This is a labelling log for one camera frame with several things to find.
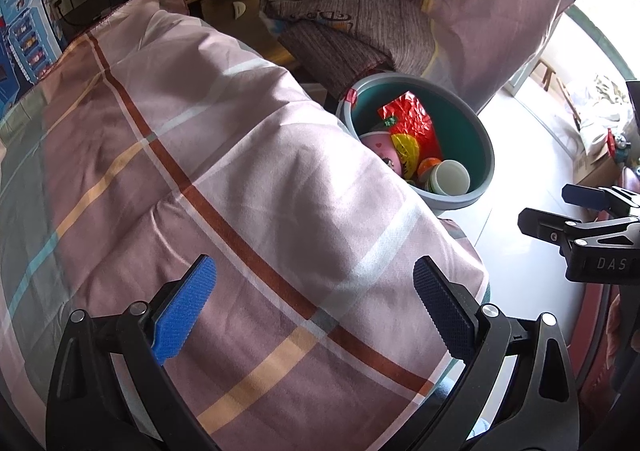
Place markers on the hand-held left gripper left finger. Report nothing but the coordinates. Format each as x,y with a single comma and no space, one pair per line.
185,311

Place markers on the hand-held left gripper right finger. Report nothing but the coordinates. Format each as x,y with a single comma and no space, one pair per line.
445,311

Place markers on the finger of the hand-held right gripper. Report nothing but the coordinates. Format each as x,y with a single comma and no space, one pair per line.
585,195
545,228

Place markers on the white paper cup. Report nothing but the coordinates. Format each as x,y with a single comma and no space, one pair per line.
450,176

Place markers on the teal plastic bin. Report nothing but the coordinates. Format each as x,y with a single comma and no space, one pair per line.
465,131

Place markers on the orange round object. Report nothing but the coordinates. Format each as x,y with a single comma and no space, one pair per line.
429,166

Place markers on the orange snack wrapper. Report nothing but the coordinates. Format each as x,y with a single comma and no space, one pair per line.
410,121

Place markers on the pink round container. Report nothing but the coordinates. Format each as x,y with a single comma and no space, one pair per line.
380,146

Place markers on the small cardboard box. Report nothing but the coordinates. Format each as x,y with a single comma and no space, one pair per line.
592,166

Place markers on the small blue figurine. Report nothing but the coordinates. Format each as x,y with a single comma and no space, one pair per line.
621,143

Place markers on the white crumpled cloth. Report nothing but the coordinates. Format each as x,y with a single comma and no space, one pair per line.
602,106

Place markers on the wooden stool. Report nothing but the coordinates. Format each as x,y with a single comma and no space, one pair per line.
547,76

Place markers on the plaid blanket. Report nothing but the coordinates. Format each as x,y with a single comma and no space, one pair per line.
225,156

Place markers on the blue toy box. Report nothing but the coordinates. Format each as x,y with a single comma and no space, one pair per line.
25,31

